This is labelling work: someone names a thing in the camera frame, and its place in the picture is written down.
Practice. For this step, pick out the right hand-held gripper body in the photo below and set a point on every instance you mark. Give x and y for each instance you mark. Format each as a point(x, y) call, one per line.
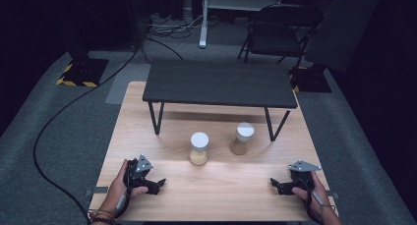
point(303, 173)

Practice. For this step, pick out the white metal stand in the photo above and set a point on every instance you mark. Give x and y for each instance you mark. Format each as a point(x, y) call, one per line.
point(204, 31)

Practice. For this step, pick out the white-lidded jar pale powder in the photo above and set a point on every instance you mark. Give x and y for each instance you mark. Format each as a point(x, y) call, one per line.
point(199, 141)

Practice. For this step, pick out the person's right hand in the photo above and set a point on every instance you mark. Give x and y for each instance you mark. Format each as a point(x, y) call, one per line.
point(316, 198)

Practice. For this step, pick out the white-lidded jar tan powder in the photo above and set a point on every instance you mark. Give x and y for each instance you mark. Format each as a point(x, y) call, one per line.
point(244, 132)

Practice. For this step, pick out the grey leaning panel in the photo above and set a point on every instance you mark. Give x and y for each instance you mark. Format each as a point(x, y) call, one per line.
point(344, 28)

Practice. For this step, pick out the grey metal table bracket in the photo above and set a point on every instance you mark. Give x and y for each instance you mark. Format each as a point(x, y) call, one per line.
point(334, 195)
point(98, 190)

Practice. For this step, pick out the black folding chair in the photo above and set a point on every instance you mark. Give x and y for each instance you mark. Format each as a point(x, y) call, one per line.
point(278, 31)

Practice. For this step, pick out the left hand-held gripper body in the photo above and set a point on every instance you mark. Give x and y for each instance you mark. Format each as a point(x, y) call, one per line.
point(140, 172)

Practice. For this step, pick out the black low shelf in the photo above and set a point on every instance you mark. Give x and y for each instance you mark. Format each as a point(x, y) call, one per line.
point(219, 84)

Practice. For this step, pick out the person's left hand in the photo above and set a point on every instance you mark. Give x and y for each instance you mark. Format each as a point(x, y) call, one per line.
point(116, 192)

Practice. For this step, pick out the black stand base striped tape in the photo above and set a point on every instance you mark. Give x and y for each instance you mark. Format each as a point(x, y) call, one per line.
point(86, 71)
point(311, 80)

